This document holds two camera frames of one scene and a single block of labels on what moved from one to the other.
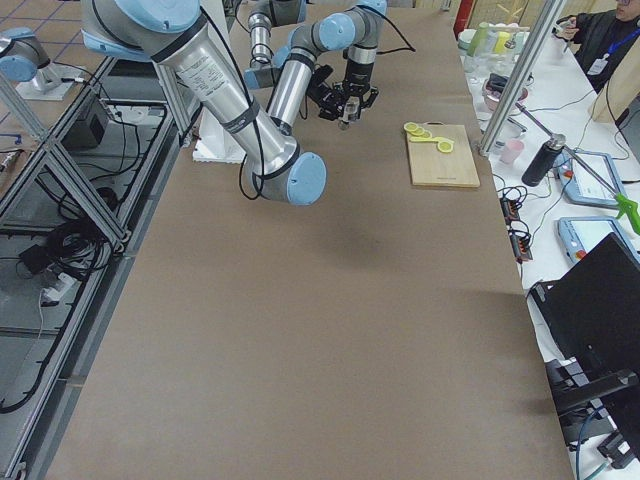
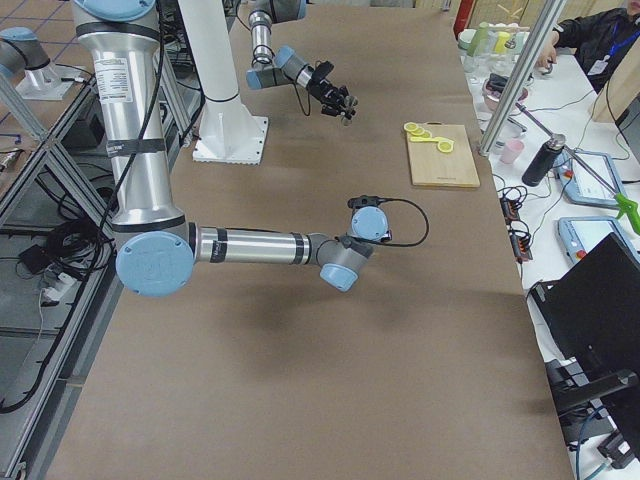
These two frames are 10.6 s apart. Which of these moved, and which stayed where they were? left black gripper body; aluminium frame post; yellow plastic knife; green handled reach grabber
Moved: left black gripper body
Stayed: green handled reach grabber; aluminium frame post; yellow plastic knife
